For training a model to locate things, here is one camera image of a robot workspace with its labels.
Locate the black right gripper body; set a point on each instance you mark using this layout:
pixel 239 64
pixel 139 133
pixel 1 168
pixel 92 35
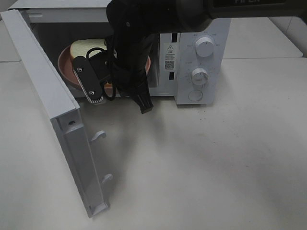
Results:
pixel 129 62

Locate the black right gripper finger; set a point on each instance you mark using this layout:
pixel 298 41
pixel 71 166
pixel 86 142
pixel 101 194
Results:
pixel 141 96
pixel 122 89

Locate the white bread sandwich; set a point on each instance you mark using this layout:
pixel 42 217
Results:
pixel 81 47

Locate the round white door button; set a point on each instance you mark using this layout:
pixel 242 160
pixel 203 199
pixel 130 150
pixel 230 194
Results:
pixel 195 95

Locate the pink round plate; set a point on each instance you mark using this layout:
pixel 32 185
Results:
pixel 65 67

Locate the white microwave door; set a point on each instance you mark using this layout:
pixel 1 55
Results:
pixel 62 109

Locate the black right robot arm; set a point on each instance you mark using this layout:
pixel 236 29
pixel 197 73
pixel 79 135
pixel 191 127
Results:
pixel 136 22

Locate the warning label sticker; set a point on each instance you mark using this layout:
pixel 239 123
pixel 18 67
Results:
pixel 170 55

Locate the white microwave oven body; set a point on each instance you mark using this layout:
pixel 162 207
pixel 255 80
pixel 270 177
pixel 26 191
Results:
pixel 57 24

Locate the lower white timer knob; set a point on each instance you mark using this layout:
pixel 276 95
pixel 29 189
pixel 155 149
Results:
pixel 199 76

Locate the upper white power knob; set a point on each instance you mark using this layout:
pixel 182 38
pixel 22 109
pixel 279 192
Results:
pixel 204 46

